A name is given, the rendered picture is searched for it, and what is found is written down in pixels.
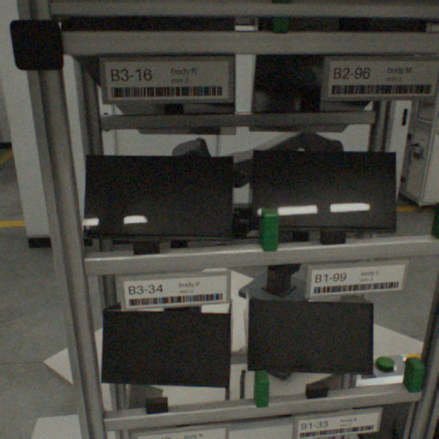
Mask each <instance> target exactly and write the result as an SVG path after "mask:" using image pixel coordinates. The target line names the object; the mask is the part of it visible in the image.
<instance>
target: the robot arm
mask: <svg viewBox="0 0 439 439"><path fill-rule="evenodd" d="M300 148H302V149H303V150H305V151H344V150H343V146H342V143H341V141H339V140H336V139H332V138H328V137H325V136H322V135H318V134H316V133H283V134H282V135H279V136H277V137H274V138H273V139H271V140H269V141H266V142H263V143H262V144H261V145H260V146H258V147H255V148H252V149H250V150H247V151H240V152H234V153H228V154H224V156H222V157H234V173H235V188H241V187H243V186H245V185H246V184H247V183H249V182H250V163H251V158H252V152H253V150H298V149H300ZM171 154H172V156H203V157H212V156H211V154H210V153H209V151H208V150H207V143H206V142H205V139H202V138H201V137H198V138H196V139H195V140H191V141H186V142H184V143H182V142H181V143H180V145H178V146H177V147H174V148H173V150H172V152H171ZM248 205H249V203H235V204H234V225H235V238H239V235H247V234H246V220H247V218H248ZM291 240H292V238H283V237H278V242H289V241H291ZM300 267H301V263H288V264H273V265H272V266H268V276H267V284H265V285H263V286H262V288H261V289H262V290H263V291H266V292H270V293H273V294H274V295H278V296H281V297H284V296H285V295H288V294H289V293H290V292H292V291H293V290H294V289H295V288H296V285H294V284H292V274H294V273H295V272H297V271H299V269H300Z"/></svg>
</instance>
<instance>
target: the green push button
mask: <svg viewBox="0 0 439 439"><path fill-rule="evenodd" d="M376 366H377V367H378V368H379V369H381V370H387V371H388V372H389V371H390V370H393V369H394V366H395V363H394V361H393V360H392V358H390V357H387V356H380V357H378V358H377V360H376Z"/></svg>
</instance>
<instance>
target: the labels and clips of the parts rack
mask: <svg viewBox="0 0 439 439"><path fill-rule="evenodd" d="M69 19H70V17H58V18H57V21H54V20H12V22H11V23H10V29H9V32H10V33H11V35H10V38H11V39H12V42H11V44H13V49H12V51H14V56H15V65H16V68H18V69H19V70H60V69H62V68H63V64H64V62H63V48H62V40H61V32H60V26H59V23H61V21H68V20H69ZM117 30H148V19H147V16H117ZM267 31H272V33H288V31H289V17H287V16H275V17H268V26H267ZM369 31H370V19H367V18H339V28H338V32H369ZM99 74H100V85H101V94H102V104H103V105H128V104H164V106H165V114H166V115H173V114H183V104H188V103H233V102H234V56H225V57H99ZM438 94H439V57H355V56H324V57H323V63H322V84H321V95H320V101H363V100H421V99H438ZM279 219H280V216H279V214H278V213H277V211H276V209H274V208H272V207H271V208H262V209H261V218H260V245H261V247H262V250H263V251H276V250H277V249H278V236H279ZM346 234H347V229H346V228H345V227H344V226H340V227H323V228H322V229H321V237H320V238H319V242H321V244H322V245H336V244H346ZM132 243H133V244H134V255H135V256H145V255H159V236H151V237H134V240H132ZM408 267H409V260H408V259H407V260H391V261H375V262H345V263H329V264H313V266H306V275H305V287H304V297H305V298H318V297H332V296H346V295H360V294H373V293H387V292H403V291H404V287H406V276H407V272H408ZM118 284H119V295H120V298H121V305H122V311H127V310H141V309H142V310H153V308H168V307H182V306H196V305H209V304H230V303H231V270H218V271H203V272H187V273H171V274H140V275H124V277H118ZM424 371H425V365H424V364H422V363H421V362H420V359H419V358H418V357H408V358H406V365H405V369H404V375H403V379H402V383H404V386H405V387H406V389H407V391H408V392H409V393H417V392H419V391H420V388H421V383H422V380H423V376H424ZM269 389H270V380H269V376H268V372H267V371H266V370H257V371H256V372H254V387H253V398H254V401H255V402H256V407H257V408H263V407H268V406H269ZM305 395H306V398H307V399H308V400H309V399H319V398H327V397H328V385H327V384H326V383H325V382H319V383H309V384H306V388H305ZM162 412H168V397H167V396H166V397H155V398H146V414H153V413H162ZM381 416H382V407H381V406H379V407H372V408H369V409H359V410H350V411H341V412H336V410H326V411H317V412H298V413H288V414H280V415H279V416H270V417H260V418H241V419H232V420H227V421H213V422H203V423H193V424H176V425H167V426H156V427H147V428H137V430H136V429H130V439H229V431H236V430H253V429H263V427H273V426H282V425H292V424H293V432H292V439H313V438H322V437H331V436H348V435H356V434H366V432H374V431H379V428H380V422H381Z"/></svg>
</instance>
